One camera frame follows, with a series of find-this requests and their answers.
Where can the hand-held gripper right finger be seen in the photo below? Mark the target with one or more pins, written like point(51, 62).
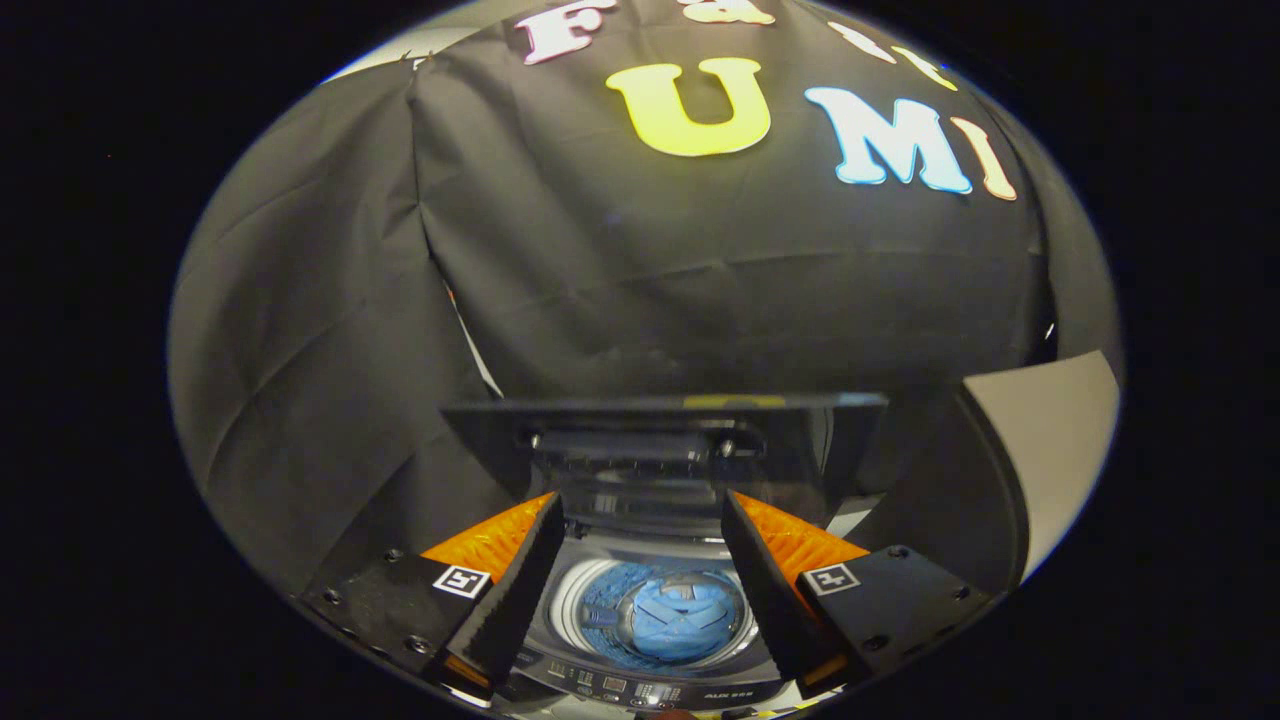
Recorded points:
point(765, 590)

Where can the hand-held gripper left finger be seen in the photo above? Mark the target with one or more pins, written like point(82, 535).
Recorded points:
point(515, 590)

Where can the black backdrop cloth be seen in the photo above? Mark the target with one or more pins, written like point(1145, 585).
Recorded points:
point(320, 300)

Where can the grey top-load washing machine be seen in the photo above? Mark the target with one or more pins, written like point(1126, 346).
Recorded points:
point(650, 690)

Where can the light blue polo shirt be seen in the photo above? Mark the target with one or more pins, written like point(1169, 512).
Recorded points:
point(680, 625)

